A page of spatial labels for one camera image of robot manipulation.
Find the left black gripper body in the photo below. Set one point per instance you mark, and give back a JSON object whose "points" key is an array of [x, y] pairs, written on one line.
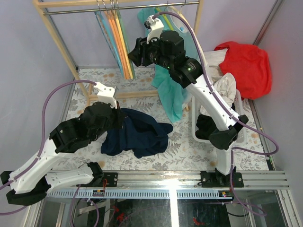
{"points": [[116, 122]]}

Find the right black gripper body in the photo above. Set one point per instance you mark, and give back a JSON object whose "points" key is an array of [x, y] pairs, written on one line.
{"points": [[148, 51]]}

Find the navy blue t shirt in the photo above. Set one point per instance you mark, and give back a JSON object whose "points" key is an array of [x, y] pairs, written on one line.
{"points": [[140, 133]]}

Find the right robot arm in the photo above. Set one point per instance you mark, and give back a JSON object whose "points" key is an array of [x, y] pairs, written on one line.
{"points": [[168, 51]]}

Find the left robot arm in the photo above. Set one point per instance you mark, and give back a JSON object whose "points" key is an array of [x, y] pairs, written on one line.
{"points": [[34, 180]]}

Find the orange hanger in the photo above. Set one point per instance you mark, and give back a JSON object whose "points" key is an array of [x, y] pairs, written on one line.
{"points": [[112, 22]]}

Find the yellow green hanger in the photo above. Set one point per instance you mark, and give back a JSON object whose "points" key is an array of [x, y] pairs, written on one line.
{"points": [[166, 20]]}

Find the teal t shirt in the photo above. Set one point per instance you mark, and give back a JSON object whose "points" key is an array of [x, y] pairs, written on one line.
{"points": [[171, 94]]}

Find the blue hanger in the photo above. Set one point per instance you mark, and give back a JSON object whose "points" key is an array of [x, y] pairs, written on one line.
{"points": [[110, 40]]}

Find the floral table mat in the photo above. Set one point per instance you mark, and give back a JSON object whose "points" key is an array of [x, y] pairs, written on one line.
{"points": [[183, 151]]}

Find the white cloth pile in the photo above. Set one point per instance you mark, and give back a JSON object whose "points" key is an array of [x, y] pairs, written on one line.
{"points": [[224, 83]]}

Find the black clothes in basket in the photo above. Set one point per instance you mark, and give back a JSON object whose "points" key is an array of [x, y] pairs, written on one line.
{"points": [[206, 127]]}

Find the red cloth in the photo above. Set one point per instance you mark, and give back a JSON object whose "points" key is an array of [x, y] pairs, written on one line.
{"points": [[250, 67]]}

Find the wooden clothes rack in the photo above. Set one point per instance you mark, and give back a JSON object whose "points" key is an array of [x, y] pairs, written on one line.
{"points": [[42, 7]]}

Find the white laundry basket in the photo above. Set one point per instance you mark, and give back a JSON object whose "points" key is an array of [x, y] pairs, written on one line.
{"points": [[242, 135]]}

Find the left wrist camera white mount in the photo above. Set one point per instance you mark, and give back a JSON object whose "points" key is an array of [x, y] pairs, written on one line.
{"points": [[106, 94]]}

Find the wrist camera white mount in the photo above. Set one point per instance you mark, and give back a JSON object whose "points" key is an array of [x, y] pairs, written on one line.
{"points": [[106, 94], [155, 27]]}

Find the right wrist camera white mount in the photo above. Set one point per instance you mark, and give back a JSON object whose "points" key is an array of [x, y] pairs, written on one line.
{"points": [[155, 27]]}

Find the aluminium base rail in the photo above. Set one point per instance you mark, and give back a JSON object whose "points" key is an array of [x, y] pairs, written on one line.
{"points": [[165, 184]]}

